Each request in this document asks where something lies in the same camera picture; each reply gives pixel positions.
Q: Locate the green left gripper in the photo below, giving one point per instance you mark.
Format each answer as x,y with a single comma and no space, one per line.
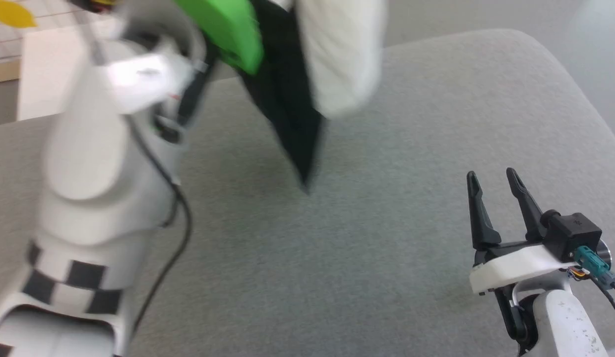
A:
228,29

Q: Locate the lemon print tile backdrop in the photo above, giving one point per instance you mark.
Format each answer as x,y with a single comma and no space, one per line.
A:
10,29

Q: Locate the white box cabinet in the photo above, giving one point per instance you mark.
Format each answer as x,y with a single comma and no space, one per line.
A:
47,74

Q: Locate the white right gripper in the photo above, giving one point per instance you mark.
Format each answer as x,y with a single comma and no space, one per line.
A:
516,267

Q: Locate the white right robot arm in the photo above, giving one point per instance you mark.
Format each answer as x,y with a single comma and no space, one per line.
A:
565,322

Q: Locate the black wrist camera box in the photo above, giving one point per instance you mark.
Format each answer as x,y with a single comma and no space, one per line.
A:
573,235

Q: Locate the black and white garment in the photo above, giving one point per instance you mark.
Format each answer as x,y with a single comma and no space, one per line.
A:
287,109

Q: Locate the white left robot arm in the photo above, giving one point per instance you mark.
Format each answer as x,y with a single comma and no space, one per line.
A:
89,148

